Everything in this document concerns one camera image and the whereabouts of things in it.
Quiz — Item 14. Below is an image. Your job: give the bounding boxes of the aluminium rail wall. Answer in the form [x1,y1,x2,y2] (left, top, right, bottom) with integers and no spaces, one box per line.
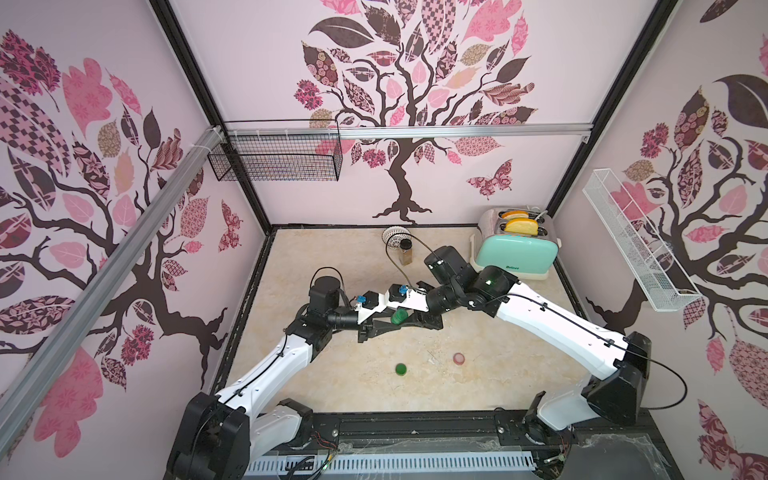
[1,126,224,457]
[228,123,593,140]

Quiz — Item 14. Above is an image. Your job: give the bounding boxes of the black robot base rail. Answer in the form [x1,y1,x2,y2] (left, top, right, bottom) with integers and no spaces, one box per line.
[312,408,661,451]

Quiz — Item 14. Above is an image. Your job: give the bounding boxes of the white wire wall shelf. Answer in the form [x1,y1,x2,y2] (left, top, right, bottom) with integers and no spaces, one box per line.
[582,168,703,313]

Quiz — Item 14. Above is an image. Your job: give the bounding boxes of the orange toast slice back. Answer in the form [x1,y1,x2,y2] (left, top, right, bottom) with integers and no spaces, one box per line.
[499,210,529,220]

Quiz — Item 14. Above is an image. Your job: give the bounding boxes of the mint green Belinee toaster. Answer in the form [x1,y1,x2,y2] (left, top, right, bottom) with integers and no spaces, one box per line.
[470,207,561,280]

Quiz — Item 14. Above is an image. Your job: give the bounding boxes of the white slotted cable duct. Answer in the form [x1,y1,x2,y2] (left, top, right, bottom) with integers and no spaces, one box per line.
[245,451,535,479]

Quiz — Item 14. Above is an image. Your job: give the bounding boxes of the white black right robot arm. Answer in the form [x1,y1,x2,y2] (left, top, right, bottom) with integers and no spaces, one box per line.
[384,266,651,444]

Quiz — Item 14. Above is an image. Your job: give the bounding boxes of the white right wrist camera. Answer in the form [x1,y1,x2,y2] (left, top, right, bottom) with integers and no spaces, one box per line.
[385,284,423,309]

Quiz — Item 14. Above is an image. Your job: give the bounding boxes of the green paint jar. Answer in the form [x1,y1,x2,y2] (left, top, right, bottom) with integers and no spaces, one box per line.
[391,308,409,325]

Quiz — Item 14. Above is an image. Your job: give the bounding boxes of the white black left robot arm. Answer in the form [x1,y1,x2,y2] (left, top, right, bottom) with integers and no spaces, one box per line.
[164,276,426,479]

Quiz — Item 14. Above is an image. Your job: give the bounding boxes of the aluminium rail left wall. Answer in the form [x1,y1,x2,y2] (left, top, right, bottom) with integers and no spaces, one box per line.
[1,126,224,457]

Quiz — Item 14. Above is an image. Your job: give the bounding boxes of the black wire wall basket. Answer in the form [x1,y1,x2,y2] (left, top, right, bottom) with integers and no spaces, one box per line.
[208,119,343,182]

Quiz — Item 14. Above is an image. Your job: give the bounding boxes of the aluminium rail back wall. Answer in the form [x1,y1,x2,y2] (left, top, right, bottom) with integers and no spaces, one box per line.
[228,123,593,140]

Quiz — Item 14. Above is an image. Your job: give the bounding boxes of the yellow toast slice front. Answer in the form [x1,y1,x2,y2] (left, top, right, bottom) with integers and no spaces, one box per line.
[504,218,539,236]

